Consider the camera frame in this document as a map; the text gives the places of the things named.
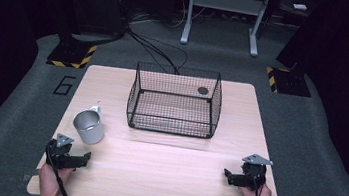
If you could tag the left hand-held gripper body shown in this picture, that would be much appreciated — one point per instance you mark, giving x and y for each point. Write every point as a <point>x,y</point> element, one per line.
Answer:
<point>61,149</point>

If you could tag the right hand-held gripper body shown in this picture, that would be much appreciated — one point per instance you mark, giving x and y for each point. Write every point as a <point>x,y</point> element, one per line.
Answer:
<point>254,171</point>

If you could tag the grey metal cup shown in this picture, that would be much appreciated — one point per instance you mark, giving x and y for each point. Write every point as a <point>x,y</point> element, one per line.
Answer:
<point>89,127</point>

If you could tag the person's left hand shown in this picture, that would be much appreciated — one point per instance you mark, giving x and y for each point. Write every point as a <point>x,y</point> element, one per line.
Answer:
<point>50,182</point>

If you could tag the dark round table grommet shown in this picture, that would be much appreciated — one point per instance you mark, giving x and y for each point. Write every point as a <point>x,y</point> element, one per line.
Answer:
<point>203,90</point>

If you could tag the black striped stand base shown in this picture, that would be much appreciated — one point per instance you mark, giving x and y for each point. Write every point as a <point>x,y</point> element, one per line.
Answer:
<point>288,81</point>
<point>73,54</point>

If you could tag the white metal stand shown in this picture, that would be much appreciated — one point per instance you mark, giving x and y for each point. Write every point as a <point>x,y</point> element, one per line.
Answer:
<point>227,4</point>

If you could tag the small white box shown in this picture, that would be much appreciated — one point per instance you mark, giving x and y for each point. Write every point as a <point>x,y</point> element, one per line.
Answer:
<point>300,6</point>

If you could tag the grey table bracket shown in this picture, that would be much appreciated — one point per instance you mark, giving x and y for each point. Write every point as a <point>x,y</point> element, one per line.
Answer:
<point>25,177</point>

